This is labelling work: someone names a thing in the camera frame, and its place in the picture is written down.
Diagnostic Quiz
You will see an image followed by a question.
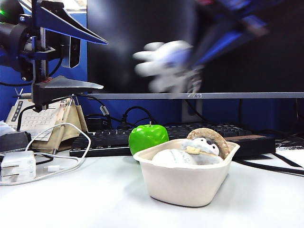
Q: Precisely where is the black printed mat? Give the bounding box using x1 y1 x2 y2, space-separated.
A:
275 139 304 152

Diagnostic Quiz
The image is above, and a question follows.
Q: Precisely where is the white plastic tub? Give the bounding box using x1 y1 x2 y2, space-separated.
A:
133 139 240 208

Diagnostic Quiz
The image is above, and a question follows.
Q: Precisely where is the grey monitor stand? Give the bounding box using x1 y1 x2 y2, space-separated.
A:
181 99 203 124

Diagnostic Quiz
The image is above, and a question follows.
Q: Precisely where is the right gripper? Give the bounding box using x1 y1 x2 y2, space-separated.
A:
193 0 285 67

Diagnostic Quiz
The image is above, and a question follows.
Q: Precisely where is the green plastic apple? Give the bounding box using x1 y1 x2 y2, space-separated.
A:
128 121 170 156

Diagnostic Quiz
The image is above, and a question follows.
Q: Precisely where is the black computer monitor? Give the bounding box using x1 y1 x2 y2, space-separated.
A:
86 0 304 100

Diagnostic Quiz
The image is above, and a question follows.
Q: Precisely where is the grey plush octopus keychain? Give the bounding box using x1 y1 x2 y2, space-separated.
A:
132 40 205 95

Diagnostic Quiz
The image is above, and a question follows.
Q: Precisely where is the black box with brown lid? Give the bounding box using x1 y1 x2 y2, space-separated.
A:
224 134 276 159

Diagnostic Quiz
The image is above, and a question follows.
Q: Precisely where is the black plug with looped cable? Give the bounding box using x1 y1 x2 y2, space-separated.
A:
118 106 155 131

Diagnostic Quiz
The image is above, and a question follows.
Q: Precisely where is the thick black cable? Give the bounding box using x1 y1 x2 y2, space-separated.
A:
234 158 304 177

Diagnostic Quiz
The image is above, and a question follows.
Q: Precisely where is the black monitor cable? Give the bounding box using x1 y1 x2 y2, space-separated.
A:
185 99 209 123

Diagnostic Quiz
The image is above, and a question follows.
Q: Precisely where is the canvas desk calendar stand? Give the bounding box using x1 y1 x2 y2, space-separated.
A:
5 88 88 154

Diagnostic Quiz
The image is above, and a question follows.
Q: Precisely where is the white charger adapter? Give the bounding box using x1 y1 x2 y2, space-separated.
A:
0 150 37 186

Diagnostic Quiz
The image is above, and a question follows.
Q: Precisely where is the white charging cable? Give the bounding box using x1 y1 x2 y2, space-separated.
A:
0 122 92 187

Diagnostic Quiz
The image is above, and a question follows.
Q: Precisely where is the plush penguin with straw hat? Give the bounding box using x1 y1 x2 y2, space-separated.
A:
181 127 230 164

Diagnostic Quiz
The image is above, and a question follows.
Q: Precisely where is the black power cable with ferrite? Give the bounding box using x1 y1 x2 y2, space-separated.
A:
16 94 112 132

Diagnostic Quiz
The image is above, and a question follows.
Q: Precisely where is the thin black cable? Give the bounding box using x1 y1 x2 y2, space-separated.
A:
34 148 57 166

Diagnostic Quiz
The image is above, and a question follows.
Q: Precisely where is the black mechanical keyboard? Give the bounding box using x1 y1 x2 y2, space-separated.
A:
69 122 255 158

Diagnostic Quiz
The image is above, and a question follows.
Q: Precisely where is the black power brick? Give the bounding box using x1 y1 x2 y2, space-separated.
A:
0 131 32 153

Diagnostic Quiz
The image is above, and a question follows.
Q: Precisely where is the black power adapter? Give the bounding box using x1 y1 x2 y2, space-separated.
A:
85 115 107 131

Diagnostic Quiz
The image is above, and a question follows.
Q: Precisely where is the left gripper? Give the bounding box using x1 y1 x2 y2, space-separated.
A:
0 0 109 113

